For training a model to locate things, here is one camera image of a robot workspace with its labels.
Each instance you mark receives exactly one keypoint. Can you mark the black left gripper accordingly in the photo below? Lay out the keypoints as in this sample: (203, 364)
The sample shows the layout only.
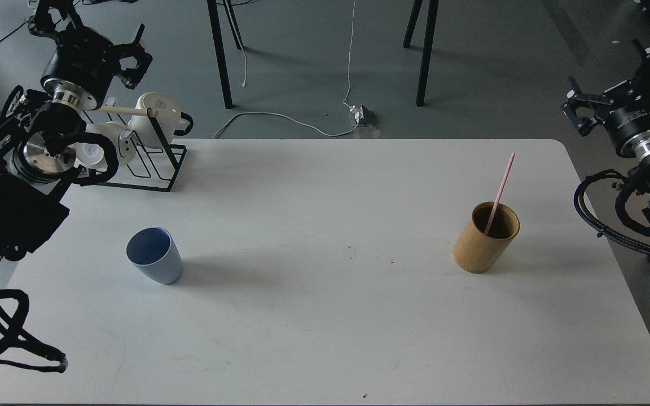
(84, 63)

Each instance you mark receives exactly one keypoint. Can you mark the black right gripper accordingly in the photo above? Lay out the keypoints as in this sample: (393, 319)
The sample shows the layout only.
(626, 119)

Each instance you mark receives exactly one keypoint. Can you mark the pink chopstick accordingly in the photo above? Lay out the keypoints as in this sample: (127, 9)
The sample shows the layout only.
(499, 194)

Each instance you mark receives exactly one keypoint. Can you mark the light blue cup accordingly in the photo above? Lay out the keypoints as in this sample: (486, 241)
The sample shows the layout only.
(153, 251)

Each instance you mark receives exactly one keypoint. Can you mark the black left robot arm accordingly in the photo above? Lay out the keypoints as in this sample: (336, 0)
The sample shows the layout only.
(45, 148)

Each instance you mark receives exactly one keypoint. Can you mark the black table leg left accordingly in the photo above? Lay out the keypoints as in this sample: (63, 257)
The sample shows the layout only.
(213, 16)

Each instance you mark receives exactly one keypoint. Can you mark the black table leg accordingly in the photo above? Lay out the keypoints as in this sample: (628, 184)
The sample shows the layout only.
(429, 36)
(213, 16)

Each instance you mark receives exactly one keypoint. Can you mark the black table leg right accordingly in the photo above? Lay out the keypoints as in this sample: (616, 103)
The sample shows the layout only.
(429, 36)

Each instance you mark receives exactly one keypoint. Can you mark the bamboo cylinder holder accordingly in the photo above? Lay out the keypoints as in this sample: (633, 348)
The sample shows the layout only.
(478, 247)

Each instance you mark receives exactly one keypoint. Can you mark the floor power socket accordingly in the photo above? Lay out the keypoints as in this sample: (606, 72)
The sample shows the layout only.
(361, 116)

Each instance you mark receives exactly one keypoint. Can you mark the white mug black handle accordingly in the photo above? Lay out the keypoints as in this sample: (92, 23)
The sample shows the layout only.
(171, 119)

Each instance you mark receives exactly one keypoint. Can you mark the black wire mug rack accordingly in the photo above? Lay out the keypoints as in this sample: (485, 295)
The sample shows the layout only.
(139, 167)

